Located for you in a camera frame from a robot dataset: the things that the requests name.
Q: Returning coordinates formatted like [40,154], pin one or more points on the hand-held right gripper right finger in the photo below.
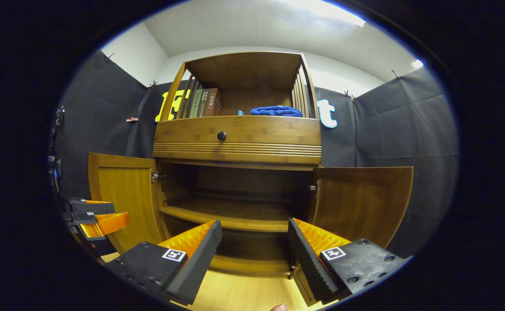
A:
[308,263]

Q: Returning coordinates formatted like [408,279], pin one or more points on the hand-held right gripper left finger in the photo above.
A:
[200,263]

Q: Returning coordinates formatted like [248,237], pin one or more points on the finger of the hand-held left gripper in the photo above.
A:
[86,217]
[92,207]

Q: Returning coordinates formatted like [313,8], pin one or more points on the wooden shoe cabinet door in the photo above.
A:
[127,194]
[360,203]

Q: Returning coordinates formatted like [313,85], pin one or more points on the wooden double-door shoe cabinet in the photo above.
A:
[243,69]

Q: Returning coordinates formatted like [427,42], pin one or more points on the metal door hinge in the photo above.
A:
[312,189]
[157,176]

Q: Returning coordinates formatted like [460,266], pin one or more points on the wooden inner shelf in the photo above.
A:
[235,216]

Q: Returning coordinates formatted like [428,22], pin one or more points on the black binder clip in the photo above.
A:
[151,84]
[395,74]
[348,95]

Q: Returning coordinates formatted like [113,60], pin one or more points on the round black drawer knob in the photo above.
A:
[221,136]

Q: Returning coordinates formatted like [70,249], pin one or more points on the wooden drawer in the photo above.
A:
[269,134]

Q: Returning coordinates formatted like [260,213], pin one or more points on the green book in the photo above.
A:
[195,103]

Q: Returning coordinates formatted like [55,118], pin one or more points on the dark brown book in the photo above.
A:
[203,103]

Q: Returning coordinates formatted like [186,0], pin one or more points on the folded blue towel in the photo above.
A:
[277,111]

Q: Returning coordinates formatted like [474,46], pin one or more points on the reddish brown book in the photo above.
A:
[214,102]

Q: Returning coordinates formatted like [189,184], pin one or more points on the black backdrop cloth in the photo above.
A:
[408,129]

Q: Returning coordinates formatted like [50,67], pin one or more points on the small ceiling light panel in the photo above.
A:
[417,64]

